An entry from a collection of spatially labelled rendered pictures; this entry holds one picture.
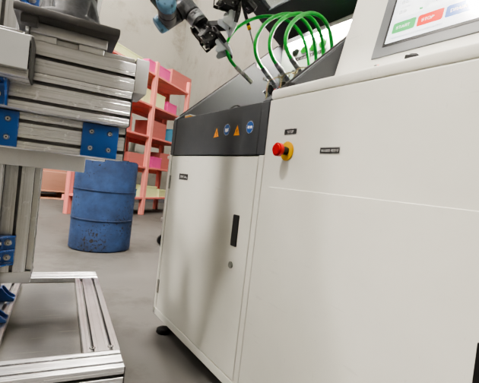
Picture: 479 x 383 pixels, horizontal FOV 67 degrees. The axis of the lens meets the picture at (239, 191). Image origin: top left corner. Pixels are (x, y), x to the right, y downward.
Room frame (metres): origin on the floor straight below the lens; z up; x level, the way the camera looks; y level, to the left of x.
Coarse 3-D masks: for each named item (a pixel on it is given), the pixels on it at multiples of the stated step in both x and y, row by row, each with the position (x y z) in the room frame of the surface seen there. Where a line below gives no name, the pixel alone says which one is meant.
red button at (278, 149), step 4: (276, 144) 0.94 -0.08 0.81; (280, 144) 0.94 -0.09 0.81; (284, 144) 0.97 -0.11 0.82; (288, 144) 0.96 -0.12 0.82; (292, 144) 0.95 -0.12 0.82; (272, 148) 0.95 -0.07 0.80; (276, 148) 0.94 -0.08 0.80; (280, 148) 0.93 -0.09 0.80; (284, 148) 0.95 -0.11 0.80; (288, 148) 0.96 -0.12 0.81; (292, 148) 0.95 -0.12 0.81; (276, 152) 0.94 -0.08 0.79; (280, 152) 0.93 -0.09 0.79; (284, 152) 0.95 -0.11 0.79; (288, 152) 0.96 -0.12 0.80; (292, 152) 0.94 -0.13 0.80; (280, 156) 0.95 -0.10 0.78; (284, 156) 0.97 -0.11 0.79; (288, 156) 0.95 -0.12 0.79
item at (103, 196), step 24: (96, 168) 2.91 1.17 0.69; (120, 168) 2.98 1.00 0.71; (96, 192) 2.91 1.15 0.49; (120, 192) 2.99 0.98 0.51; (72, 216) 2.99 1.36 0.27; (96, 216) 2.91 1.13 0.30; (120, 216) 3.01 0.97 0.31; (72, 240) 2.96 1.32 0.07; (96, 240) 2.91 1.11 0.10; (120, 240) 3.03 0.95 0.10
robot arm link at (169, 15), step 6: (150, 0) 1.42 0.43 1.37; (156, 0) 1.39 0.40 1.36; (162, 0) 1.38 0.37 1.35; (168, 0) 1.38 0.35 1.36; (174, 0) 1.39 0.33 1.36; (156, 6) 1.42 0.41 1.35; (162, 6) 1.38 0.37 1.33; (168, 6) 1.38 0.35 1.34; (174, 6) 1.40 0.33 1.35; (162, 12) 1.42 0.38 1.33; (168, 12) 1.41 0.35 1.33; (174, 12) 1.45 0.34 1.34; (162, 18) 1.48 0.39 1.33; (168, 18) 1.47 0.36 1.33
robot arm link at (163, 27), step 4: (176, 8) 1.53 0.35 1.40; (176, 12) 1.53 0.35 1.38; (156, 16) 1.52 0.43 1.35; (176, 16) 1.54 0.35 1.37; (180, 16) 1.54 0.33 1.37; (156, 20) 1.52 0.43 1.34; (160, 20) 1.50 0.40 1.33; (172, 20) 1.49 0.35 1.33; (176, 20) 1.54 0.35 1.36; (180, 20) 1.56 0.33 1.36; (156, 24) 1.54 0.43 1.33; (160, 24) 1.52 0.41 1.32; (164, 24) 1.53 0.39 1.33; (168, 24) 1.52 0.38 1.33; (172, 24) 1.54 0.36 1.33; (176, 24) 1.57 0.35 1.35; (160, 28) 1.53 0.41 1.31; (164, 28) 1.54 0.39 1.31; (168, 28) 1.55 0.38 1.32; (160, 32) 1.56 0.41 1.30; (164, 32) 1.56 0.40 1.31
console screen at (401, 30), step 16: (400, 0) 1.06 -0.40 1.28; (416, 0) 1.01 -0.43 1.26; (432, 0) 0.97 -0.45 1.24; (448, 0) 0.93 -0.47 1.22; (464, 0) 0.89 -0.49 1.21; (384, 16) 1.09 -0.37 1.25; (400, 16) 1.04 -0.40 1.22; (416, 16) 0.99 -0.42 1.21; (432, 16) 0.95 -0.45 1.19; (448, 16) 0.91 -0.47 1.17; (464, 16) 0.88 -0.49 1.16; (384, 32) 1.07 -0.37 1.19; (400, 32) 1.02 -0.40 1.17; (416, 32) 0.97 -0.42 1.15; (432, 32) 0.93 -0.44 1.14; (448, 32) 0.90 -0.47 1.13; (464, 32) 0.86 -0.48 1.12; (384, 48) 1.05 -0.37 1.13; (400, 48) 1.00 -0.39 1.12; (416, 48) 0.96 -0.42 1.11
